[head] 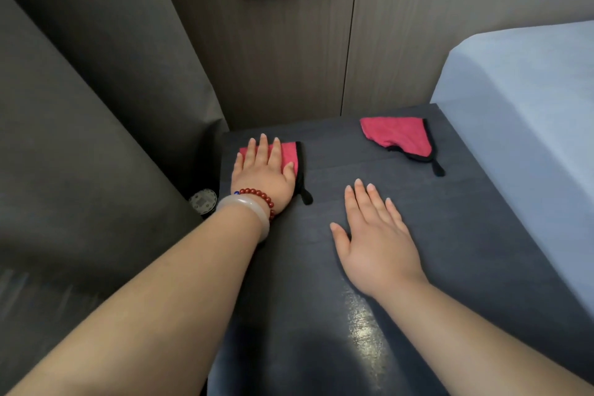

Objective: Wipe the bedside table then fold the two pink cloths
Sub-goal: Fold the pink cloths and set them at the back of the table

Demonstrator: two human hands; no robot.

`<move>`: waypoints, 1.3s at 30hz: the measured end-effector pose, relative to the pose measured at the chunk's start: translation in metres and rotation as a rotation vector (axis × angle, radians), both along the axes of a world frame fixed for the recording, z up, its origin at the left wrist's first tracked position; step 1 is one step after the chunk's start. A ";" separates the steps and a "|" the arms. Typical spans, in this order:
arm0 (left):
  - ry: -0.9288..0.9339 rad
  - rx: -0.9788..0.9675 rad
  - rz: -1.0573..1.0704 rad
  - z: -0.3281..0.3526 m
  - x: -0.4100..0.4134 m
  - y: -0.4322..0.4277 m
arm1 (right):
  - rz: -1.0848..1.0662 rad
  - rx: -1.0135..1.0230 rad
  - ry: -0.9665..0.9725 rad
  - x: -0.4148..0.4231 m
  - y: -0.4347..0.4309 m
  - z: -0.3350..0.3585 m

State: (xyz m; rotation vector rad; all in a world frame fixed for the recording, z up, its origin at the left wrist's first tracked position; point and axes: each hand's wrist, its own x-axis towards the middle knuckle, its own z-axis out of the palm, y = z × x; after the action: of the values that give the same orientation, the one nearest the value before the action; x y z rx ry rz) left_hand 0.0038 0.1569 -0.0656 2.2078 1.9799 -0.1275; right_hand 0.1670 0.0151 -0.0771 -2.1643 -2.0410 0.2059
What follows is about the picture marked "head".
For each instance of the person's left hand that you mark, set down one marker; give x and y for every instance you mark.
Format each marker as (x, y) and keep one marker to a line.
(264, 180)

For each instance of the person's right hand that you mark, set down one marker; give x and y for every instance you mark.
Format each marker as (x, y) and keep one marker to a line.
(378, 254)

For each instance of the person's left thumb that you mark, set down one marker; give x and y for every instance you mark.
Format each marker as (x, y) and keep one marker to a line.
(288, 171)

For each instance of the person's right middle finger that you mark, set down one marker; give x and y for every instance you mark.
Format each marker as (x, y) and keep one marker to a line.
(368, 201)

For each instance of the person's right thumb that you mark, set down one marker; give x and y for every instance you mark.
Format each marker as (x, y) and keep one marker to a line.
(340, 238)

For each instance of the person's left little finger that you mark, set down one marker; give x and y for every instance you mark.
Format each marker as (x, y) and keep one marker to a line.
(237, 163)

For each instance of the person's left middle finger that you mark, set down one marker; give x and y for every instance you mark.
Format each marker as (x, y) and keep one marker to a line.
(261, 149)

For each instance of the person's right little finger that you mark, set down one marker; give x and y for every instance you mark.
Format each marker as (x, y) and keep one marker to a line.
(395, 214)

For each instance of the pink cloth black trim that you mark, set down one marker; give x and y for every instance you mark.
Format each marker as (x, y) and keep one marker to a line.
(399, 133)
(292, 154)

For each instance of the person's left forearm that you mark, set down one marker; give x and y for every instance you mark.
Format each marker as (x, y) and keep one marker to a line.
(153, 312)

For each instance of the person's right forearm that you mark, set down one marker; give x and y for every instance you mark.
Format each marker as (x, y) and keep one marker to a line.
(468, 340)

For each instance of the round white device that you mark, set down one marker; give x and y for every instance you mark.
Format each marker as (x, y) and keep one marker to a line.
(203, 201)

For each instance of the pale jade bangle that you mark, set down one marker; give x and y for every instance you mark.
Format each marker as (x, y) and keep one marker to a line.
(253, 212)

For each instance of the crumpled pink cloth black trim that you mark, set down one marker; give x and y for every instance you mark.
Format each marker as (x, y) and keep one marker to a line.
(399, 133)

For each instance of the grey curtain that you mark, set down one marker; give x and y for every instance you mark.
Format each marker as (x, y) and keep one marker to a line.
(93, 131)

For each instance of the bed with pale blue sheet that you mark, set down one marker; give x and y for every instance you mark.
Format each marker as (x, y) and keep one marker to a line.
(524, 140)

